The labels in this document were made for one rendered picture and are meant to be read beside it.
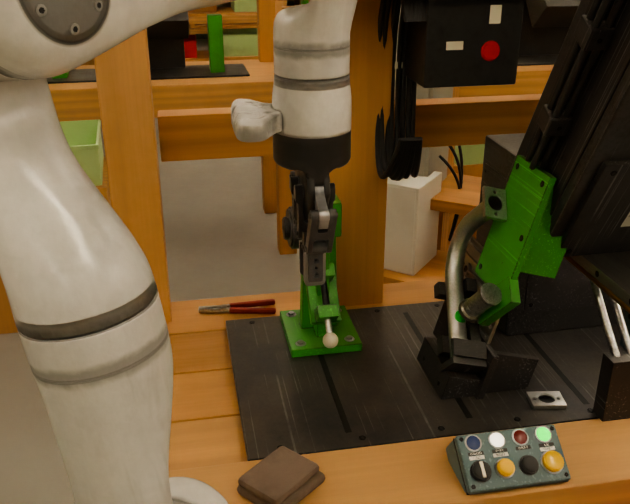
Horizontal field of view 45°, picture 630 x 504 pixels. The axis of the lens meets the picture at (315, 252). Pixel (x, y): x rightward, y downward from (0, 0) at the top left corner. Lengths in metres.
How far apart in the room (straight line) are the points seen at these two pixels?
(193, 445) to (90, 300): 0.76
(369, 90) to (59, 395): 1.03
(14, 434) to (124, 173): 1.59
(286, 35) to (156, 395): 0.34
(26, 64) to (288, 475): 0.76
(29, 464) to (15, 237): 2.24
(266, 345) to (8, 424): 1.64
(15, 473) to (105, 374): 2.20
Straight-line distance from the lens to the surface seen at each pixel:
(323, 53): 0.69
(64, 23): 0.43
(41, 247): 0.48
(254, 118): 0.68
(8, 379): 3.16
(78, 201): 0.50
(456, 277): 1.32
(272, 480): 1.07
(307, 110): 0.69
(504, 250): 1.24
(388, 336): 1.44
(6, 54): 0.43
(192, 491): 0.63
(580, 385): 1.37
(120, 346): 0.49
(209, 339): 1.48
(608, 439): 1.26
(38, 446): 2.77
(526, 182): 1.22
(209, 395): 1.32
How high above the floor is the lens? 1.63
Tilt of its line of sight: 24 degrees down
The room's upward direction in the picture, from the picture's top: straight up
